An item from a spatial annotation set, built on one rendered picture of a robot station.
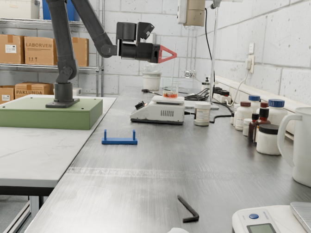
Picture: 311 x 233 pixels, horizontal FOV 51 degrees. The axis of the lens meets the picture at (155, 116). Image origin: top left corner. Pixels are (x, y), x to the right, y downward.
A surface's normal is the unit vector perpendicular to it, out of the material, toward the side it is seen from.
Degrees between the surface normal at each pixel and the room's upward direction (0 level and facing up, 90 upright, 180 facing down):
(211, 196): 0
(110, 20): 90
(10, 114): 90
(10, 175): 0
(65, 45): 83
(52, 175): 0
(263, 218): 11
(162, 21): 90
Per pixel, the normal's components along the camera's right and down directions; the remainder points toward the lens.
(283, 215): -0.12, -0.97
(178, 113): -0.11, 0.18
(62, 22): 0.18, 0.18
